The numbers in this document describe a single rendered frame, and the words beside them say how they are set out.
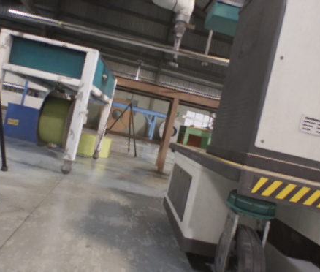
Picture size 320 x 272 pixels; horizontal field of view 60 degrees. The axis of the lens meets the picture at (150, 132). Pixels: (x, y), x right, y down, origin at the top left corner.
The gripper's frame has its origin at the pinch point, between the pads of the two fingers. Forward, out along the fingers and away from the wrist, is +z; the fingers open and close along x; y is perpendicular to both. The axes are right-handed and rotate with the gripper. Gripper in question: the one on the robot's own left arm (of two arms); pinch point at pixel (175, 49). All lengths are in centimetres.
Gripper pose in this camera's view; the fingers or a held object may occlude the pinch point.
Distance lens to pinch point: 187.4
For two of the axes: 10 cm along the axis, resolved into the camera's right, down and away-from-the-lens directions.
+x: 0.0, 0.0, -10.0
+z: -2.3, 9.7, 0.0
